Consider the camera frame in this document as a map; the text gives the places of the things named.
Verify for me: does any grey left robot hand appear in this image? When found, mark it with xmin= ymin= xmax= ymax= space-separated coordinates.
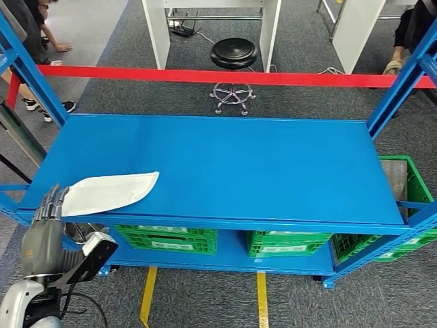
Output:
xmin=20 ymin=184 xmax=71 ymax=278

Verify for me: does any white curved plastic part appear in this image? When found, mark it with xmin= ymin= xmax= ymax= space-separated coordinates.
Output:
xmin=61 ymin=171 xmax=160 ymax=217

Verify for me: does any blue metal shelf rack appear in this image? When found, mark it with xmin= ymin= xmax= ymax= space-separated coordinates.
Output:
xmin=0 ymin=9 xmax=437 ymax=290

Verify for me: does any grey slanted metal beam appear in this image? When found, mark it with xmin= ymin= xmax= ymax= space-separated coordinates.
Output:
xmin=0 ymin=101 xmax=47 ymax=168

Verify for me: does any person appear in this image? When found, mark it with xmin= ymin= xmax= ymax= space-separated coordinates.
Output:
xmin=382 ymin=0 xmax=437 ymax=76
xmin=0 ymin=0 xmax=74 ymax=66
xmin=0 ymin=68 xmax=76 ymax=123

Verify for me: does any yellow floor tape outline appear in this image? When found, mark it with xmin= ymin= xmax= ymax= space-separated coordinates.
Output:
xmin=139 ymin=266 xmax=269 ymax=328

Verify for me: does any white desk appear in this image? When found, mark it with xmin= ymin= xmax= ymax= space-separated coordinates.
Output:
xmin=141 ymin=0 xmax=282 ymax=73
xmin=331 ymin=0 xmax=419 ymax=76

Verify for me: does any red barrier belt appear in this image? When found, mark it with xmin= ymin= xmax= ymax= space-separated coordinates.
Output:
xmin=6 ymin=64 xmax=437 ymax=109

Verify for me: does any black router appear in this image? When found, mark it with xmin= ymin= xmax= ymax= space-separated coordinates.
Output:
xmin=170 ymin=12 xmax=198 ymax=38

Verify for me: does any black round stool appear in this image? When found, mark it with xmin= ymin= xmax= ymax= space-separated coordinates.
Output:
xmin=209 ymin=37 xmax=259 ymax=116

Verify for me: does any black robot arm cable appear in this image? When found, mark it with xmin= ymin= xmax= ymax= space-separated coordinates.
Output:
xmin=60 ymin=282 xmax=108 ymax=328

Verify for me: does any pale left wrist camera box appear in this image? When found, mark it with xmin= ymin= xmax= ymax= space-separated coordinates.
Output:
xmin=51 ymin=232 xmax=119 ymax=288

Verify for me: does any white floor cable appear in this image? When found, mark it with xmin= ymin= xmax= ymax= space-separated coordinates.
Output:
xmin=318 ymin=66 xmax=346 ymax=76

